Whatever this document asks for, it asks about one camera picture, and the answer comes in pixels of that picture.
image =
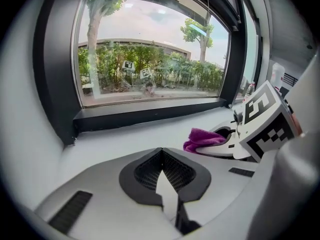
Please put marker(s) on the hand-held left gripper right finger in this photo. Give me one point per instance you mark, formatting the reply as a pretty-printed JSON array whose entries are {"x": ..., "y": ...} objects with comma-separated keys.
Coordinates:
[{"x": 225, "y": 191}]

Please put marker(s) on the person's right forearm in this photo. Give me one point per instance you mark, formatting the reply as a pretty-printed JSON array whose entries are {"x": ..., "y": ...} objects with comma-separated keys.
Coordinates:
[{"x": 296, "y": 120}]

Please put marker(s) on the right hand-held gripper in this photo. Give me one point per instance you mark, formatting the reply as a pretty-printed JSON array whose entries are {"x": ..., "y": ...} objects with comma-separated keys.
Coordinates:
[{"x": 262, "y": 116}]

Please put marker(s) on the black railing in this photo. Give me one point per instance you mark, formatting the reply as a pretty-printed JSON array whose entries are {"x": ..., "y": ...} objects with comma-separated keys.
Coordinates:
[{"x": 291, "y": 80}]

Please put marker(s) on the large clear water jug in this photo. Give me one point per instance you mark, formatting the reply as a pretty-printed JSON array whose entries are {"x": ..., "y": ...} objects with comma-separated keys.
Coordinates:
[{"x": 278, "y": 74}]

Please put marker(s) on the black window frame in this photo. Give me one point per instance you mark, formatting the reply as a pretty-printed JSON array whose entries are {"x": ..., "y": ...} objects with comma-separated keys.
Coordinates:
[{"x": 57, "y": 71}]

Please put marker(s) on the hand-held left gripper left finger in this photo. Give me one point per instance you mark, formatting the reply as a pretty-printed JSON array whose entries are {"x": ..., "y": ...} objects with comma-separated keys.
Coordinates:
[{"x": 100, "y": 196}]

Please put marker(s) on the purple cloth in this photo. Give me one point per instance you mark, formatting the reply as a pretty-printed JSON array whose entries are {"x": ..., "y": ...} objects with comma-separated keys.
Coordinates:
[{"x": 200, "y": 137}]

